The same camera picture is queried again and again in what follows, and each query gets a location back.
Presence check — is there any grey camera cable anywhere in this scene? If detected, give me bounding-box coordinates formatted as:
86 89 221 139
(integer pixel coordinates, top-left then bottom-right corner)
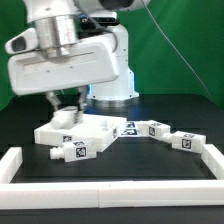
139 0 214 101

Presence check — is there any white tag sheet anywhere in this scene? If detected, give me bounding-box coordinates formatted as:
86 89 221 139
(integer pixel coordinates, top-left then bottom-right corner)
121 121 138 137

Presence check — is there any white square tabletop part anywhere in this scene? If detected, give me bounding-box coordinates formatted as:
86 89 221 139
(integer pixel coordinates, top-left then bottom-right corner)
34 114 127 152

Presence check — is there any white U-shaped fence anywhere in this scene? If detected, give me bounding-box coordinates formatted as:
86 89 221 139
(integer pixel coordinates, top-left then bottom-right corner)
0 147 224 210

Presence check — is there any black camera on stand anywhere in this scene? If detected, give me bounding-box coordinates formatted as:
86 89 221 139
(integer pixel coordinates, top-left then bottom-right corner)
79 11 119 26

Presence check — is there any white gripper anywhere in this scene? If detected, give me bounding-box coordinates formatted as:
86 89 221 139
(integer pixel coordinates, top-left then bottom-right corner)
5 28 119 111

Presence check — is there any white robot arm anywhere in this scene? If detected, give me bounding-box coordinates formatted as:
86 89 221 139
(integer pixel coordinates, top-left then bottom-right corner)
5 0 145 107

